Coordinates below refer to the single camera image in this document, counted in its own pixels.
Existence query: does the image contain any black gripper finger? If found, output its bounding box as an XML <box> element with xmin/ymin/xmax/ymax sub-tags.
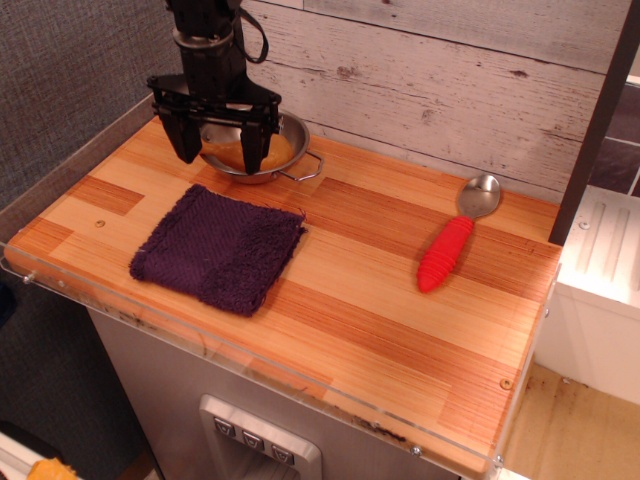
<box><xmin>241</xmin><ymin>123</ymin><xmax>272</xmax><ymax>175</ymax></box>
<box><xmin>159</xmin><ymin>112</ymin><xmax>202</xmax><ymax>164</ymax></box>

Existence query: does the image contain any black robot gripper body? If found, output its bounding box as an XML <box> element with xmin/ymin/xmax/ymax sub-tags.
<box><xmin>147</xmin><ymin>29</ymin><xmax>281</xmax><ymax>135</ymax></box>

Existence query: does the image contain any yellow toy chicken leg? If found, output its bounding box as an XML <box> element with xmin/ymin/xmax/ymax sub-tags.
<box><xmin>200</xmin><ymin>134</ymin><xmax>294</xmax><ymax>172</ymax></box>

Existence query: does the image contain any small metal bowl with handles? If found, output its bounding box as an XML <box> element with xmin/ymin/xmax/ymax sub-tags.
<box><xmin>200</xmin><ymin>111</ymin><xmax>324</xmax><ymax>184</ymax></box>

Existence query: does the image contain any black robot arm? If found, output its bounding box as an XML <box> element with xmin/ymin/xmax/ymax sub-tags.
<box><xmin>147</xmin><ymin>1</ymin><xmax>281</xmax><ymax>175</ymax></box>

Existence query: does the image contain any purple rag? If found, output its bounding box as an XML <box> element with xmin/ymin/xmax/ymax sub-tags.
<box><xmin>129</xmin><ymin>184</ymin><xmax>306</xmax><ymax>317</ymax></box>

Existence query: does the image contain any clear acrylic left guard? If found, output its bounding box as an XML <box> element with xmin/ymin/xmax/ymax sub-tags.
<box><xmin>1</xmin><ymin>93</ymin><xmax>154</xmax><ymax>244</ymax></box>

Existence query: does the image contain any clear acrylic guard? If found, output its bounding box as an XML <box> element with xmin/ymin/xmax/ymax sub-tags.
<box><xmin>1</xmin><ymin>93</ymin><xmax>154</xmax><ymax>244</ymax></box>
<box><xmin>1</xmin><ymin>246</ymin><xmax>502</xmax><ymax>479</ymax></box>

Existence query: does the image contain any clear acrylic front guard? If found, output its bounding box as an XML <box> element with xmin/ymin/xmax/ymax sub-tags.
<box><xmin>1</xmin><ymin>246</ymin><xmax>502</xmax><ymax>479</ymax></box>

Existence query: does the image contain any silver dispenser button panel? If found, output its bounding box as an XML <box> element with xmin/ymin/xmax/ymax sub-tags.
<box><xmin>199</xmin><ymin>394</ymin><xmax>323</xmax><ymax>479</ymax></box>

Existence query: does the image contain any yellow object bottom left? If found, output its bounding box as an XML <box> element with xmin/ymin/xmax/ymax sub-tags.
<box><xmin>26</xmin><ymin>458</ymin><xmax>78</xmax><ymax>480</ymax></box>

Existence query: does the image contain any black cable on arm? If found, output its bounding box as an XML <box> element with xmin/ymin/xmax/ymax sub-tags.
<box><xmin>238</xmin><ymin>4</ymin><xmax>270</xmax><ymax>65</ymax></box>

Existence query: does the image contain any red handled metal spoon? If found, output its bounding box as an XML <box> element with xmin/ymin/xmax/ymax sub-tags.
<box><xmin>416</xmin><ymin>174</ymin><xmax>501</xmax><ymax>293</ymax></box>

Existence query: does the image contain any dark right vertical post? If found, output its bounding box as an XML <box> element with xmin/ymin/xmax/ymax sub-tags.
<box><xmin>548</xmin><ymin>0</ymin><xmax>639</xmax><ymax>246</ymax></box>

